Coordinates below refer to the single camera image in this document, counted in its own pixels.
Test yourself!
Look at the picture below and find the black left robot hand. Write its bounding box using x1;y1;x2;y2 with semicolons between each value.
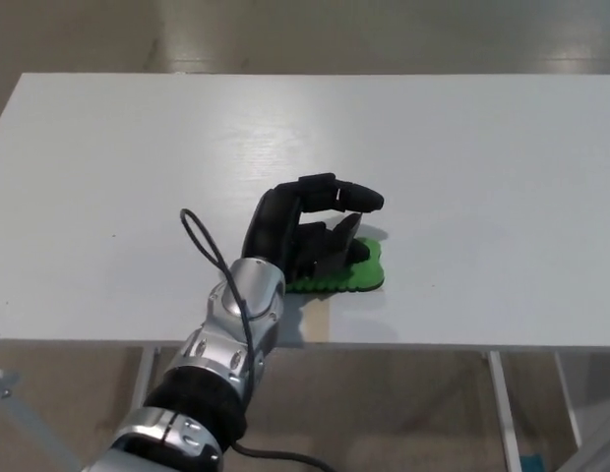
241;172;386;292

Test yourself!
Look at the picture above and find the green whiteboard eraser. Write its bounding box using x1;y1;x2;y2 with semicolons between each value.
284;236;387;295

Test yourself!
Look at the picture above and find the beige masking tape strip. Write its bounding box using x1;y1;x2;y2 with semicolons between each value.
304;297;333;342

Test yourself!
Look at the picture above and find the white metal table leg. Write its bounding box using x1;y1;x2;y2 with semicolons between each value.
132;346;161;409
553;351;583;449
486;350;524;472

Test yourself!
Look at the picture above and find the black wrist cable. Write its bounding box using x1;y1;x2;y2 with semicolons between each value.
180;208;336;465

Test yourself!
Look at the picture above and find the grey metal frame with bolts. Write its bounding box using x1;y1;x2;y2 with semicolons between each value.
0;367;85;472

